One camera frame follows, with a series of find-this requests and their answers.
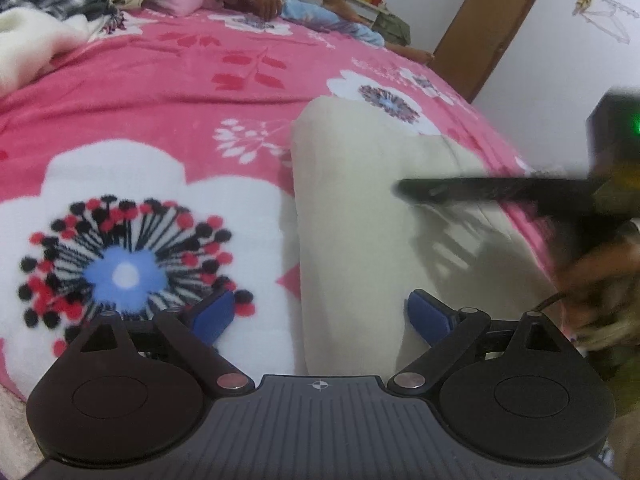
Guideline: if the pink floral blanket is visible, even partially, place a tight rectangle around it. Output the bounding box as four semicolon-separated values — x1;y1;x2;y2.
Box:
0;7;566;401

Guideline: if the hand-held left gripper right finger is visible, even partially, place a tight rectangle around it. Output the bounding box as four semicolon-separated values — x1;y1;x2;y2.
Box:
387;289;581;397

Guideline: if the wire wall hanger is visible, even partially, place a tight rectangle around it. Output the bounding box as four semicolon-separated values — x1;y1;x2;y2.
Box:
574;0;632;44

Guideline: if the olive green bag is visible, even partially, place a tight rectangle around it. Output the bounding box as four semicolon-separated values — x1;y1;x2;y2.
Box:
372;10;412;46

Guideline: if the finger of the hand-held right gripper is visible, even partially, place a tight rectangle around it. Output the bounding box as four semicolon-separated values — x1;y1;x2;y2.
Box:
395;175;599;214

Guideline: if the black cable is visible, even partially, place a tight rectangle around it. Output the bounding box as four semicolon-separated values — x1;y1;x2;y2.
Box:
536;291;572;314

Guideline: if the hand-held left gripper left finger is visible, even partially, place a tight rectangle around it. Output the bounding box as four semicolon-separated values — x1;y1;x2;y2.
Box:
67;291;254;395

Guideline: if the brown wooden door frame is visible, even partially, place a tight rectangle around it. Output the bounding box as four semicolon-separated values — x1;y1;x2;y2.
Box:
432;0;558;104

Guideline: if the white fluffy blanket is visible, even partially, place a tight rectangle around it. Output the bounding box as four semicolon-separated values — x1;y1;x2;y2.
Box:
0;7;108;98

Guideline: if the cream cloth garment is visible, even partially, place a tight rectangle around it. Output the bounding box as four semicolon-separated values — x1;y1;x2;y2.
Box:
291;96;568;376

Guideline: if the blue patterned cloth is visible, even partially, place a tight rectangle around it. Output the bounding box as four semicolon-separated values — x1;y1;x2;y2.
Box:
270;0;387;49

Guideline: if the person's right hand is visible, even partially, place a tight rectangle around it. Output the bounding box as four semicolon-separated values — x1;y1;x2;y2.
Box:
555;220;640;356

